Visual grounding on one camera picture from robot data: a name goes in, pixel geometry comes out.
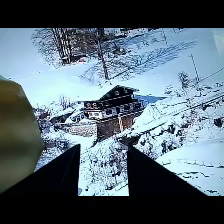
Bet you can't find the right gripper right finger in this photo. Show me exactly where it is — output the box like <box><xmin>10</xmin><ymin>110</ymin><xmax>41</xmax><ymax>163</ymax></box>
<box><xmin>126</xmin><ymin>144</ymin><xmax>208</xmax><ymax>197</ymax></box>

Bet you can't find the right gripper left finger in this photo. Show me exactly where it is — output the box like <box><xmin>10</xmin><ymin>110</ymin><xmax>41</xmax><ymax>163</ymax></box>
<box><xmin>0</xmin><ymin>143</ymin><xmax>82</xmax><ymax>197</ymax></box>

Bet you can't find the cream garment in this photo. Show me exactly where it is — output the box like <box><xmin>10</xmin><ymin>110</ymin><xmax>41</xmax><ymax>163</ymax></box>
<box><xmin>0</xmin><ymin>75</ymin><xmax>45</xmax><ymax>194</ymax></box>

